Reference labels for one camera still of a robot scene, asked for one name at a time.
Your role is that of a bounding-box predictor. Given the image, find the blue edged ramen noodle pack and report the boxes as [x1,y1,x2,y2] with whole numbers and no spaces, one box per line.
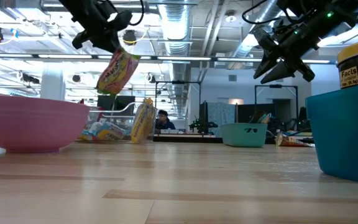
[79,120,127,141]

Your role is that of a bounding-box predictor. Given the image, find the brown food packet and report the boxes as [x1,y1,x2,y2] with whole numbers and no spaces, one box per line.
[274,131,315,148]

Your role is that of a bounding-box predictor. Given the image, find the grey blue cloth panel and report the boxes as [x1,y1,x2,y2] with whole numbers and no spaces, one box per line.
[206,101,237,131]

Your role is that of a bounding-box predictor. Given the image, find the black background monitor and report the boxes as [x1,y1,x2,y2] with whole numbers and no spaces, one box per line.
[96,95,136,116]

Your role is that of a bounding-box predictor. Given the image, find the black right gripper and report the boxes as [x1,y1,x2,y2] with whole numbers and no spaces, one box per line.
[253,0,358,85]

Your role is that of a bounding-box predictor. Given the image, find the teal cutting board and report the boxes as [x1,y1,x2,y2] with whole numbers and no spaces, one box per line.
[221,122,269,148]

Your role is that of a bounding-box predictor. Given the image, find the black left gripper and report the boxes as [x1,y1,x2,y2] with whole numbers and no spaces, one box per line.
[71,0,134,54]

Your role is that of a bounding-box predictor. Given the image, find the pink plastic bowl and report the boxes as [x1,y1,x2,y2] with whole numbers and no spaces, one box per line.
[0,95,90,154]

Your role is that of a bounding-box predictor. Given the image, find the clear plastic container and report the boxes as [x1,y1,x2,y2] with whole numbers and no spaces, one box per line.
[85,101,158,144]

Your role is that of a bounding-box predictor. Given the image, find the long ceiling light strip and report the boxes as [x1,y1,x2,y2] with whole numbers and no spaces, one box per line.
[0,52,332,65]

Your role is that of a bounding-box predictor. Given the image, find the white pillar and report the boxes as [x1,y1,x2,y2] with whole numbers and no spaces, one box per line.
[40,62,67,101]

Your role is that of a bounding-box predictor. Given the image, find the teal plastic bin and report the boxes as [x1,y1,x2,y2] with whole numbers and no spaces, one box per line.
[305,81,358,187]

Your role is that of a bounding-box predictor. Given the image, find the person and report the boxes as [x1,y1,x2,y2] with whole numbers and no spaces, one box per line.
[155,109,177,131]

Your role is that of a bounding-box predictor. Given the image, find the yellow ramen noodle pack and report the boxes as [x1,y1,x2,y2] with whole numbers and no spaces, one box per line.
[130,97,157,144]

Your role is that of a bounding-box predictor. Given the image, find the wide silver ventilation duct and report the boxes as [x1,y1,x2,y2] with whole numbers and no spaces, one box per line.
[157,0,195,91]

